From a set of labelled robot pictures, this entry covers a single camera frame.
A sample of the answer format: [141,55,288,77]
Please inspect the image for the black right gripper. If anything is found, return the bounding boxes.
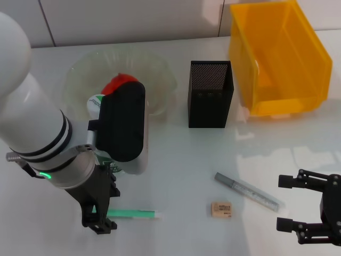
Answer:
[276,169,341,245]

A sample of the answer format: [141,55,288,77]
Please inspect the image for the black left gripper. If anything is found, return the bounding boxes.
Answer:
[63,164,121,236]

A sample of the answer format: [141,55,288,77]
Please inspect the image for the green pen white cap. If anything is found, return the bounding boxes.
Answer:
[92,207,163,221]

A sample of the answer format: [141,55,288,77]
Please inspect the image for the grey pen clear cap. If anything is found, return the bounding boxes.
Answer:
[214,172,290,215]

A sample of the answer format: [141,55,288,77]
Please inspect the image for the clear water bottle green label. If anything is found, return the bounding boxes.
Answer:
[86,93,125,178]

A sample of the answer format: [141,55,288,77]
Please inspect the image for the orange fruit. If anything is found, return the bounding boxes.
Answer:
[101,72,139,95]

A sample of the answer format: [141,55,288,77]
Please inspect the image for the small beige eraser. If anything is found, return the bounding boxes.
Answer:
[210,202,232,219]

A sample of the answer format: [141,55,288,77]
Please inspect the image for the black mesh pen holder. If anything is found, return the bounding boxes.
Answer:
[188,60,235,129]

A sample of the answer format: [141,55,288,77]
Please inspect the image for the clear green glass fruit plate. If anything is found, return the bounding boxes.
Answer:
[61,49,178,126]

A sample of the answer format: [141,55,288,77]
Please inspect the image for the silver black left wrist box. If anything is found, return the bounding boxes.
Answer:
[87,81,148,175]

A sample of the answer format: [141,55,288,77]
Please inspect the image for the yellow plastic bin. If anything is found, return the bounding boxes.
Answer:
[229,0,334,117]

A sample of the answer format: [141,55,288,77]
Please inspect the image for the left gripper cable with plug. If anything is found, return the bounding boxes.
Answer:
[6,151,40,178]

